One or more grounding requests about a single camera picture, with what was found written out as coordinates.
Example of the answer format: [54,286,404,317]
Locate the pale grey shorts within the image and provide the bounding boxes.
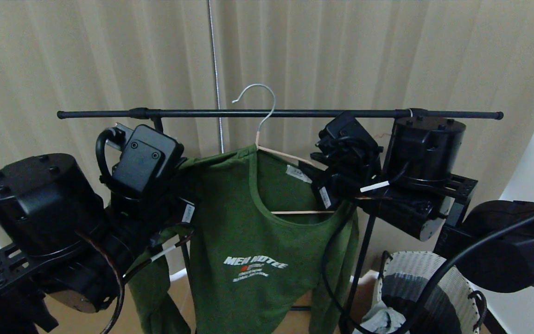
[364,301,409,334]

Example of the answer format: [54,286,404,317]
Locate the green printed shirt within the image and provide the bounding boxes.
[128,144,360,334]

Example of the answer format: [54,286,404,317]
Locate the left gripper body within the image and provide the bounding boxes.
[108,194,198,275]

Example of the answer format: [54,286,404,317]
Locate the beige curtain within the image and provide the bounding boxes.
[0,0,534,279]

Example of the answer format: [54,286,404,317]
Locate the pink clothes hanger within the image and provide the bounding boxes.
[232,83,337,215]

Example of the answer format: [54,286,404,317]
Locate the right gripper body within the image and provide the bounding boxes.
[310,172,380,212]

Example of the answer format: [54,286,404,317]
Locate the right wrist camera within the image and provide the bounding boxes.
[311,111,384,176]

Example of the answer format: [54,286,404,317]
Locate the white laundry basket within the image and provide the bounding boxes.
[371,250,488,334]

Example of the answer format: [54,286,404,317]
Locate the black clothes rack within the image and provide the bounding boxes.
[57,108,504,334]

